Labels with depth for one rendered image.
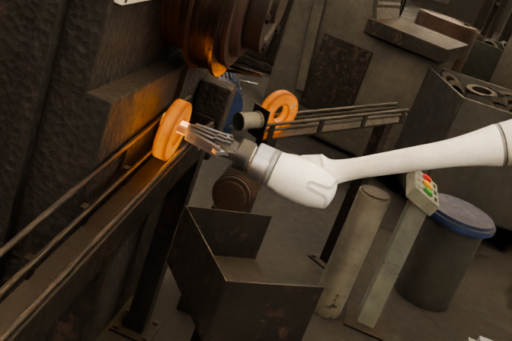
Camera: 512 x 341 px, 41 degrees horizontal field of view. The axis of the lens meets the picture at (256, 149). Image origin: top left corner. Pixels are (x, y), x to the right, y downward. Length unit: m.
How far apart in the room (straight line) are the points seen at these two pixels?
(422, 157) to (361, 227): 0.89
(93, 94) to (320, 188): 0.55
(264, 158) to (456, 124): 2.28
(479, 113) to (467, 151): 2.16
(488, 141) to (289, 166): 0.45
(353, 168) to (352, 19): 2.76
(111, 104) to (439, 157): 0.75
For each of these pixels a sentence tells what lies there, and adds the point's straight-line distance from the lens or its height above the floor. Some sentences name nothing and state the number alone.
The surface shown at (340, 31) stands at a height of 0.73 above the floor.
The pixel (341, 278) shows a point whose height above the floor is 0.18.
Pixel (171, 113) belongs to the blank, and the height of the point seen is 0.82.
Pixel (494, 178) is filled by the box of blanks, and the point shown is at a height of 0.38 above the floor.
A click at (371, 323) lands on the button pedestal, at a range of 2.72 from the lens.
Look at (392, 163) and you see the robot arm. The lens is 1.68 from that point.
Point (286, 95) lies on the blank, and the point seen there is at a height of 0.77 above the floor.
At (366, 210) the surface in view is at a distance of 2.47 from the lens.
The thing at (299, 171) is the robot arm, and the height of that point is 0.80.
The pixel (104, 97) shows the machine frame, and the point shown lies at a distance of 1.42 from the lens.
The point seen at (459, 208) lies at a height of 0.43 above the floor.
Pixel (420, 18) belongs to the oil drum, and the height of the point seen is 0.80.
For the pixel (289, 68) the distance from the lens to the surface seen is 4.60.
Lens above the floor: 1.33
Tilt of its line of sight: 19 degrees down
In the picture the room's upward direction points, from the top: 20 degrees clockwise
